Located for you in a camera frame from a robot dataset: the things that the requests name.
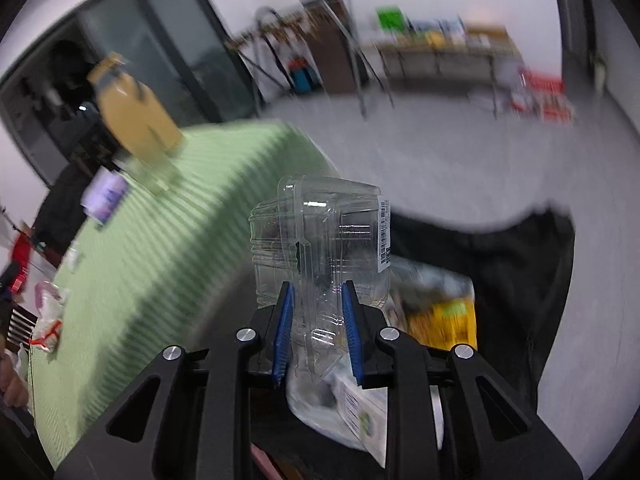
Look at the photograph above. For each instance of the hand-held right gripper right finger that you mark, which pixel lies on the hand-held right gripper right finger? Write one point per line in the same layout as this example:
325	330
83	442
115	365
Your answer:
352	330

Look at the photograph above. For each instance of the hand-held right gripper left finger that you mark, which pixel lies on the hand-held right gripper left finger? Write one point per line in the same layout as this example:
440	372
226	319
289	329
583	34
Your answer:
282	330

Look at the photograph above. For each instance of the clear plastic clamshell container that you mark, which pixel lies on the clear plastic clamshell container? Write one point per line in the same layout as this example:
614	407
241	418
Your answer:
325	240

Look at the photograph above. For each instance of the black trash bag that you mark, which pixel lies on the black trash bag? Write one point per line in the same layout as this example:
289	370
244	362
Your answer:
500	285

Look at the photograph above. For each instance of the person's left hand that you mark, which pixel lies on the person's left hand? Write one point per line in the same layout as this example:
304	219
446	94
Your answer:
12	382

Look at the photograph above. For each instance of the white wrapper green logo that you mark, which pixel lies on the white wrapper green logo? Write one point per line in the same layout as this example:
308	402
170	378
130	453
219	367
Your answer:
362	420

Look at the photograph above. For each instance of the yellow packet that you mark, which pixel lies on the yellow packet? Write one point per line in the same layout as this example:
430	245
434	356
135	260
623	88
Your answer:
445	320

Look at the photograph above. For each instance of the green checked tablecloth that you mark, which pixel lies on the green checked tablecloth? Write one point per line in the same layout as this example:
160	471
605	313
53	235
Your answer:
165	260

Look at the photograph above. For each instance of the purple tissue pack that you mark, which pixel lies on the purple tissue pack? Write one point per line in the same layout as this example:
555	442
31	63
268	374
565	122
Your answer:
105	195

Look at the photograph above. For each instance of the printed clear plastic bag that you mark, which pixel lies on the printed clear plastic bag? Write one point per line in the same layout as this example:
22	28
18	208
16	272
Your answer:
50	300

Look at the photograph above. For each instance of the blue orange bottle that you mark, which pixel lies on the blue orange bottle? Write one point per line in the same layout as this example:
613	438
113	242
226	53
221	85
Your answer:
302	77

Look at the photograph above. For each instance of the metal drying rack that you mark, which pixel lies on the metal drying rack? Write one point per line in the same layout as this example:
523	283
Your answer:
356	75

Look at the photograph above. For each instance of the yellow thermos jug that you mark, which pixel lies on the yellow thermos jug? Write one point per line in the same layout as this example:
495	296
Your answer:
135	115

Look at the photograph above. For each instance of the dark wooden chair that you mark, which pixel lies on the dark wooden chair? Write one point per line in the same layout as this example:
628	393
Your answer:
20	325

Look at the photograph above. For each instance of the red cloth rack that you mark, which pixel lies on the red cloth rack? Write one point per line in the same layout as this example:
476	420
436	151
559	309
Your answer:
22	252

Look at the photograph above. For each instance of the brown cabinet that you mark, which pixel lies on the brown cabinet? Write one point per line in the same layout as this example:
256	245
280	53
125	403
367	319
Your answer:
335	50

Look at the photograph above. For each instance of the side table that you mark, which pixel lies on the side table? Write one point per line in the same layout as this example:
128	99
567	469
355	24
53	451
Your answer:
440	50

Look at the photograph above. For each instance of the sliding glass door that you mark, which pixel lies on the sliding glass door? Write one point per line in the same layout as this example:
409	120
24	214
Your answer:
165	45

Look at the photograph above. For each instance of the red plastic crates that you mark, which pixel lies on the red plastic crates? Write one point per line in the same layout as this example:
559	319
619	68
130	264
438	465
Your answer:
542	85

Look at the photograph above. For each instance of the green box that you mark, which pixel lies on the green box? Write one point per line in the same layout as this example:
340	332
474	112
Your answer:
390	18

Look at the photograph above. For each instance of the tan box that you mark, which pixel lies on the tan box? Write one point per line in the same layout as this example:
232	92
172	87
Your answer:
485	32

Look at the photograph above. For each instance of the small white appliance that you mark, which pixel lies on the small white appliance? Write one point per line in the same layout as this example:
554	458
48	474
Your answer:
600	72

